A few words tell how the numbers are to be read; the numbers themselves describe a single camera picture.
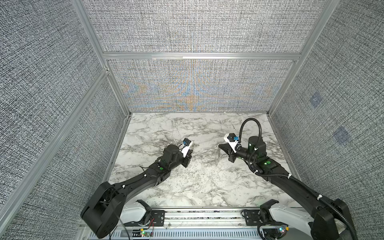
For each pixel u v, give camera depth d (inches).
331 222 15.4
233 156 26.7
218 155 34.6
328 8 27.7
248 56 60.8
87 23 29.2
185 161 28.8
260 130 21.5
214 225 28.8
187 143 27.8
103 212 16.0
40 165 20.6
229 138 25.8
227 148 26.6
